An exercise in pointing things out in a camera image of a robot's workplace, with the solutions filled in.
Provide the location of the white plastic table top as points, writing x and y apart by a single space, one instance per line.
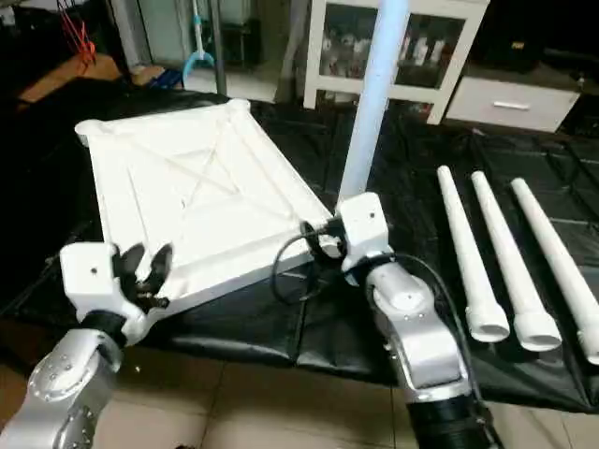
187 196

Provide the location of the white plastic table leg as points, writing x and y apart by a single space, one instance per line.
557 257
510 257
374 94
468 253

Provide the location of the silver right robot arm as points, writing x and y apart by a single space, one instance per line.
421 332

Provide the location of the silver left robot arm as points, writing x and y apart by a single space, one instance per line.
61 393

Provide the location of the black work mat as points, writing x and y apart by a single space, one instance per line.
299 327

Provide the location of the brown wooden desk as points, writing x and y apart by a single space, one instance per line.
70 82

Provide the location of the white glass-door cabinet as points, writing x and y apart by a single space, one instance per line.
421 47

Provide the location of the white drawer unit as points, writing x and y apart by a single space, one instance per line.
510 101

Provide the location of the black speaker box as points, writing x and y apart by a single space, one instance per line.
515 42

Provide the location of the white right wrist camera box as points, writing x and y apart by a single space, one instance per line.
363 229

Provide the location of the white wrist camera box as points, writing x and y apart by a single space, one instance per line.
89 276
363 229

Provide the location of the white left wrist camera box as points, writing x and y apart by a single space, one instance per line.
89 276

